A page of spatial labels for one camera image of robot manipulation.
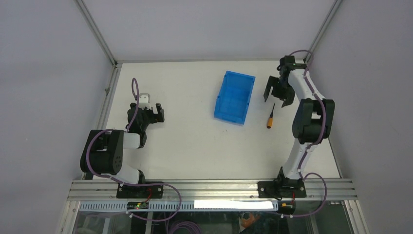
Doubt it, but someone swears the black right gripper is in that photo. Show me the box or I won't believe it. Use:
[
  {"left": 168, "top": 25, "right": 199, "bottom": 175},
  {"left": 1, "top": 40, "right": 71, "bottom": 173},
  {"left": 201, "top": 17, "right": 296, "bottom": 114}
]
[{"left": 264, "top": 75, "right": 295, "bottom": 107}]

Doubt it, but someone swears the orange handled screwdriver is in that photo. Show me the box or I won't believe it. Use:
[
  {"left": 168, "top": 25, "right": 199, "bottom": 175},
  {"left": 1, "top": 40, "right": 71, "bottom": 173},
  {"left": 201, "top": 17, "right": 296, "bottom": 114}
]
[{"left": 266, "top": 103, "right": 275, "bottom": 129}]

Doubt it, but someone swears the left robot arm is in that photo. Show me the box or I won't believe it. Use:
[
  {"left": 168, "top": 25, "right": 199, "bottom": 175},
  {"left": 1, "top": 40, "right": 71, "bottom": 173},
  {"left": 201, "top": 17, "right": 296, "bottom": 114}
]
[{"left": 80, "top": 103, "right": 165, "bottom": 198}]

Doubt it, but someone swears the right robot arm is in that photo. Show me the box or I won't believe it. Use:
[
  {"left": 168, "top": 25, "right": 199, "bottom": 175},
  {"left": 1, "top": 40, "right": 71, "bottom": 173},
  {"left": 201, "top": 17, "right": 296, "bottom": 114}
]
[{"left": 263, "top": 55, "right": 335, "bottom": 197}]

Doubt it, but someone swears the blue plastic bin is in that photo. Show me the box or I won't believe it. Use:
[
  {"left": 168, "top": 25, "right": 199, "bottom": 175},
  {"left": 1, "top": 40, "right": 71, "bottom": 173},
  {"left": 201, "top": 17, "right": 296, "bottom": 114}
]
[{"left": 214, "top": 71, "right": 255, "bottom": 125}]

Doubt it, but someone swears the orange object under table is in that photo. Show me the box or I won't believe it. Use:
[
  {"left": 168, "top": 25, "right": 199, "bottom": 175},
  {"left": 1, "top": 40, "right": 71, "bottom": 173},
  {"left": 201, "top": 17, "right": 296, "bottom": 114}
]
[{"left": 240, "top": 212, "right": 261, "bottom": 228}]

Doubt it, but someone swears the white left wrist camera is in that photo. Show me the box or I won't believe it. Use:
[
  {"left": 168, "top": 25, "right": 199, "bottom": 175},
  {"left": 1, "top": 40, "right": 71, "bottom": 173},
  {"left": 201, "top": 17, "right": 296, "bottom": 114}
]
[{"left": 138, "top": 93, "right": 152, "bottom": 110}]

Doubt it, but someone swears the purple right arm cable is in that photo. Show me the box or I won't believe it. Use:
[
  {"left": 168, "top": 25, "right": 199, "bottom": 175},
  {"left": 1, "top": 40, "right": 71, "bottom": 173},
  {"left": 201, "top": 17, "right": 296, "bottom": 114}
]
[{"left": 279, "top": 49, "right": 328, "bottom": 218}]

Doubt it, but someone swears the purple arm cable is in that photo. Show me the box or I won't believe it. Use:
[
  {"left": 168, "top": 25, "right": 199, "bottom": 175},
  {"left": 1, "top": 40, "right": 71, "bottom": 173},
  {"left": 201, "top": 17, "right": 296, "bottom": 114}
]
[
  {"left": 85, "top": 78, "right": 182, "bottom": 222},
  {"left": 279, "top": 49, "right": 328, "bottom": 218}
]

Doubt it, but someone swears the aluminium right frame post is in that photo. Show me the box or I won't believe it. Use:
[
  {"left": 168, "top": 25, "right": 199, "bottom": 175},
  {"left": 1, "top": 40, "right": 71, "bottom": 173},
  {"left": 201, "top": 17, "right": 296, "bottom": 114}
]
[{"left": 304, "top": 0, "right": 343, "bottom": 62}]

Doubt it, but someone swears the aluminium frame post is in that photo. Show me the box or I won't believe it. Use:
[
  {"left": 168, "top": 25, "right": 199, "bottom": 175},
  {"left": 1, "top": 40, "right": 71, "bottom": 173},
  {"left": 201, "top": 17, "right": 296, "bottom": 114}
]
[
  {"left": 74, "top": 0, "right": 117, "bottom": 67},
  {"left": 304, "top": 0, "right": 343, "bottom": 62}
]

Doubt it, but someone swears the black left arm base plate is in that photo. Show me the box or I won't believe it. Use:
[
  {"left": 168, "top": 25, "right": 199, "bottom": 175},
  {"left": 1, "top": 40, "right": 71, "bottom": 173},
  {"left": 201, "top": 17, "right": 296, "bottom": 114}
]
[{"left": 116, "top": 185, "right": 164, "bottom": 199}]

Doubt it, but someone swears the white slotted cable duct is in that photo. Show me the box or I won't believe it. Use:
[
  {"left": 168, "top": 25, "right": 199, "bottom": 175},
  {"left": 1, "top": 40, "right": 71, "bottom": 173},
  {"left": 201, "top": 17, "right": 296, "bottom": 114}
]
[{"left": 79, "top": 200, "right": 278, "bottom": 213}]

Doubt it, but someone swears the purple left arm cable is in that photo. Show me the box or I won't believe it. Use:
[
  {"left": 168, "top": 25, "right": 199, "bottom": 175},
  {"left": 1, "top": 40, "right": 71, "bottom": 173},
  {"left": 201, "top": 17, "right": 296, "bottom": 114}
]
[{"left": 85, "top": 78, "right": 182, "bottom": 222}]

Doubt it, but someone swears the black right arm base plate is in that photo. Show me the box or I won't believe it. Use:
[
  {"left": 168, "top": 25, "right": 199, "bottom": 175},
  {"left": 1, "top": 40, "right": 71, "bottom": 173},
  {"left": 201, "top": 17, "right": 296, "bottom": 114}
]
[{"left": 257, "top": 179, "right": 307, "bottom": 200}]

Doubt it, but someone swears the aluminium front frame rail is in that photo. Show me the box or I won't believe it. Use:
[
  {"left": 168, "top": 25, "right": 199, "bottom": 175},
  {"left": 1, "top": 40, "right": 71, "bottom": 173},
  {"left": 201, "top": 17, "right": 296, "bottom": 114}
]
[{"left": 67, "top": 178, "right": 358, "bottom": 201}]

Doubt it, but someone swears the purple cable coil below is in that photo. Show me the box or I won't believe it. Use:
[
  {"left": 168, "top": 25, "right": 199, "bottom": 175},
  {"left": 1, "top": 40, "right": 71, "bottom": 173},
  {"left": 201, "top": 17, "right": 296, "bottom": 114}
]
[{"left": 166, "top": 221, "right": 202, "bottom": 234}]

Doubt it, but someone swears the aluminium left frame post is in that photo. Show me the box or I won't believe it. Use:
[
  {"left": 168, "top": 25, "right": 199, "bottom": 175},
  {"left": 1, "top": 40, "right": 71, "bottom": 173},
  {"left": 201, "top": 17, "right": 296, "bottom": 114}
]
[{"left": 74, "top": 0, "right": 117, "bottom": 67}]

